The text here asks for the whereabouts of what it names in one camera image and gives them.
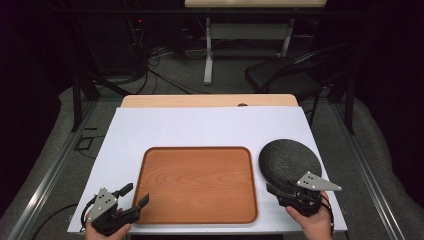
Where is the person's right hand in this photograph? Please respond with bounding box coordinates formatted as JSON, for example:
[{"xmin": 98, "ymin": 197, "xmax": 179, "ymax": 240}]
[{"xmin": 285, "ymin": 190, "xmax": 335, "ymax": 240}]

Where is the black metal stand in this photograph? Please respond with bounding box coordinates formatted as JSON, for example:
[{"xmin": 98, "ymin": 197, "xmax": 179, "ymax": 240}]
[{"xmin": 70, "ymin": 71, "xmax": 133, "ymax": 133}]

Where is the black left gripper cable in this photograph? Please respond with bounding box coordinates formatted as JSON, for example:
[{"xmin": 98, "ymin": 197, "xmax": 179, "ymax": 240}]
[{"xmin": 80, "ymin": 195, "xmax": 98, "ymax": 232}]

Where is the wooden tray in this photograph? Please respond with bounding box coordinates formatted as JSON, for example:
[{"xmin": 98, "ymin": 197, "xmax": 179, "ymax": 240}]
[{"xmin": 132, "ymin": 145, "xmax": 259, "ymax": 225}]

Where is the black computer tower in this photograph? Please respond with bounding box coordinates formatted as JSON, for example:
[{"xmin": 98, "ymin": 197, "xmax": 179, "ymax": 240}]
[{"xmin": 79, "ymin": 13, "xmax": 148, "ymax": 76}]

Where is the white board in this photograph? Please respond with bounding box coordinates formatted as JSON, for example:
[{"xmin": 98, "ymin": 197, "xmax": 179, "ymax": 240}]
[{"xmin": 67, "ymin": 106, "xmax": 348, "ymax": 234}]

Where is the wooden table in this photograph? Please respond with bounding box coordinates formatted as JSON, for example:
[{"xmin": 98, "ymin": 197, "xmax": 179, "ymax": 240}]
[{"xmin": 119, "ymin": 93, "xmax": 299, "ymax": 109}]

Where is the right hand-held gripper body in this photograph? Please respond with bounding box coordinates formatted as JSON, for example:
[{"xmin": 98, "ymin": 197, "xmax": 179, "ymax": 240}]
[{"xmin": 275, "ymin": 171, "xmax": 343, "ymax": 217}]

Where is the bundle of floor cables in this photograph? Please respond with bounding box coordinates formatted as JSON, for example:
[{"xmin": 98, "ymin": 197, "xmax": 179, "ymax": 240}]
[{"xmin": 131, "ymin": 19, "xmax": 213, "ymax": 96}]

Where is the person's left hand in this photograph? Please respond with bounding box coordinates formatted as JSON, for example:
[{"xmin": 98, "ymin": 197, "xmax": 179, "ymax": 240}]
[{"xmin": 84, "ymin": 207, "xmax": 133, "ymax": 240}]

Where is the metal floor rail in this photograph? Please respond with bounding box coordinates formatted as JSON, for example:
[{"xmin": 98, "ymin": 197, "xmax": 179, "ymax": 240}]
[
  {"xmin": 329, "ymin": 101, "xmax": 407, "ymax": 240},
  {"xmin": 7, "ymin": 99, "xmax": 99, "ymax": 240}
]

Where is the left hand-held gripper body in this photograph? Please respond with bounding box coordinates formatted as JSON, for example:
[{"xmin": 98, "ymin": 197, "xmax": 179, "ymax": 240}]
[{"xmin": 87, "ymin": 186, "xmax": 141, "ymax": 237}]

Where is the dark round plate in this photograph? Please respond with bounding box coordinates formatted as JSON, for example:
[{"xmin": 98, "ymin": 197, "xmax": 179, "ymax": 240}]
[{"xmin": 258, "ymin": 138, "xmax": 323, "ymax": 194}]

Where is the black floor cable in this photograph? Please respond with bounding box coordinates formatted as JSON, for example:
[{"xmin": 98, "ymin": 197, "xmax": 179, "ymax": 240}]
[{"xmin": 31, "ymin": 203, "xmax": 79, "ymax": 240}]

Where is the white metal desk frame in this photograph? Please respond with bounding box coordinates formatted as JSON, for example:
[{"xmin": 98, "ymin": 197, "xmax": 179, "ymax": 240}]
[{"xmin": 203, "ymin": 17, "xmax": 296, "ymax": 86}]

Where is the black folding chair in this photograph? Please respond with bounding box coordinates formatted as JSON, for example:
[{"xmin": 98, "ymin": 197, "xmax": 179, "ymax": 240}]
[{"xmin": 244, "ymin": 42, "xmax": 351, "ymax": 128}]

